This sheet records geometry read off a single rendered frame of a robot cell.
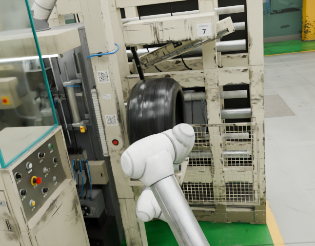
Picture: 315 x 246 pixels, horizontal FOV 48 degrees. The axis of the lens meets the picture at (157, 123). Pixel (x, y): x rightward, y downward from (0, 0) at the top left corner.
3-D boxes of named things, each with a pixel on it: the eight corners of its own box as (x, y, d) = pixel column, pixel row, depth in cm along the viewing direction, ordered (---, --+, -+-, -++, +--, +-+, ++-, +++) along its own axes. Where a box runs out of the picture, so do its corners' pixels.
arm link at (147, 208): (137, 198, 195) (159, 206, 196) (130, 220, 183) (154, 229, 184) (143, 186, 189) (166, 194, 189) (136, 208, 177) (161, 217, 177)
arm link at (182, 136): (175, 138, 158) (150, 148, 151) (188, 112, 145) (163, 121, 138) (192, 161, 153) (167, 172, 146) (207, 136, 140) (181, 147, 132)
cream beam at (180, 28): (124, 47, 236) (120, 25, 231) (134, 41, 259) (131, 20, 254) (215, 39, 221) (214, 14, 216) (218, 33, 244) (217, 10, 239)
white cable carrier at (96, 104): (103, 156, 243) (90, 90, 226) (106, 153, 247) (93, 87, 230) (109, 156, 242) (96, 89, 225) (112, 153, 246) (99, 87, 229)
